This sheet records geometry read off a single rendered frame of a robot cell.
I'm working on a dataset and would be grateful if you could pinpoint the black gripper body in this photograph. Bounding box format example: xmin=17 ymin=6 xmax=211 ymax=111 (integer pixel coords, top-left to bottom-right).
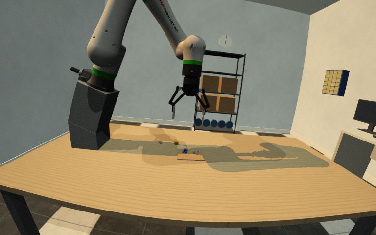
xmin=182 ymin=77 xmax=199 ymax=96

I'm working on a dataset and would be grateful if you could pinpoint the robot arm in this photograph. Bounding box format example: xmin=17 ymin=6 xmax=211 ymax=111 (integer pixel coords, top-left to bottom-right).
xmin=70 ymin=0 xmax=206 ymax=92

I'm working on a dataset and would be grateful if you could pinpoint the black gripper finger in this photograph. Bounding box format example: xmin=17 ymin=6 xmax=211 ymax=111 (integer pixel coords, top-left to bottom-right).
xmin=192 ymin=88 xmax=210 ymax=121
xmin=169 ymin=86 xmax=189 ymax=119

